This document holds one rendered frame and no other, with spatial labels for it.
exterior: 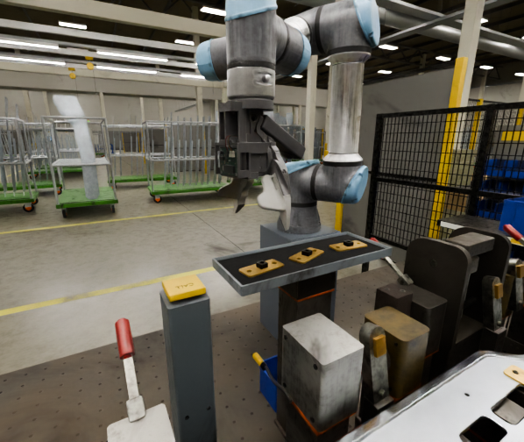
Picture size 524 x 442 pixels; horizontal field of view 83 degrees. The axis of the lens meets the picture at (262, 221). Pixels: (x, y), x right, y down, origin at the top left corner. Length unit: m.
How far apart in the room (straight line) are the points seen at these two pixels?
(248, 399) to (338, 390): 0.50
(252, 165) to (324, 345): 0.29
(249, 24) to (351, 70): 0.47
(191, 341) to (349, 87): 0.73
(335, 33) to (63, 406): 1.22
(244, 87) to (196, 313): 0.36
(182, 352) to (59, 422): 0.55
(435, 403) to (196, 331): 0.39
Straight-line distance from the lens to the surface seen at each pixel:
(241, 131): 0.47
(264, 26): 0.50
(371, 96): 3.53
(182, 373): 0.58
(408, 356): 0.60
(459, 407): 0.62
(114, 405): 1.03
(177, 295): 0.50
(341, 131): 0.90
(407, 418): 0.57
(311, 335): 0.49
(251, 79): 0.48
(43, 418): 1.08
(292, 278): 0.54
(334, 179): 0.90
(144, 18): 6.43
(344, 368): 0.48
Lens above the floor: 1.40
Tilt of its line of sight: 15 degrees down
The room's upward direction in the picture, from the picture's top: straight up
